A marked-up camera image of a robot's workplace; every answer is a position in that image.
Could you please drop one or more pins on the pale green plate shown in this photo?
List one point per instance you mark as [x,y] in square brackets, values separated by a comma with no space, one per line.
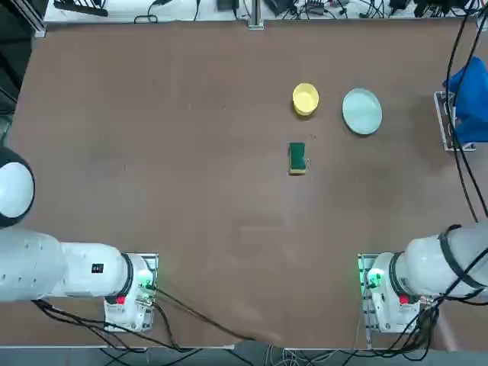
[362,111]

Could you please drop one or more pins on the blue cloth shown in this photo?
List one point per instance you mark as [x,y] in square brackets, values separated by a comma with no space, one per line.
[472,103]

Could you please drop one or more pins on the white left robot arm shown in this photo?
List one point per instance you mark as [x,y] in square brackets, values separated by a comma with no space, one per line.
[76,270]

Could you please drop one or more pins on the long black power brick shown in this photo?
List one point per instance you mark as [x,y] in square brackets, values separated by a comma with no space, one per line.
[276,5]

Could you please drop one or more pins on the small yellow bowl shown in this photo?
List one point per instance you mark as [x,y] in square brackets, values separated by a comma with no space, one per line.
[305,99]

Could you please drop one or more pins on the green and yellow sponge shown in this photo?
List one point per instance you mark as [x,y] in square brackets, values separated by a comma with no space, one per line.
[297,156]

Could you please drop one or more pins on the black power supply box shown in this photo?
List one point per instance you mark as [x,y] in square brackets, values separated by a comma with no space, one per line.
[227,4]

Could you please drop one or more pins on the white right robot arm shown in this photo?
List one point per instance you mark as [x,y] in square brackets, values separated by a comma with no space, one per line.
[419,263]

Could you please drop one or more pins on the aluminium profile post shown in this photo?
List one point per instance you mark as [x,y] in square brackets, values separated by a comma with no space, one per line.
[255,15]

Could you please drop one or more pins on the white metal frame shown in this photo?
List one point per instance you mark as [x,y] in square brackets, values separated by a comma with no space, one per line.
[439,110]

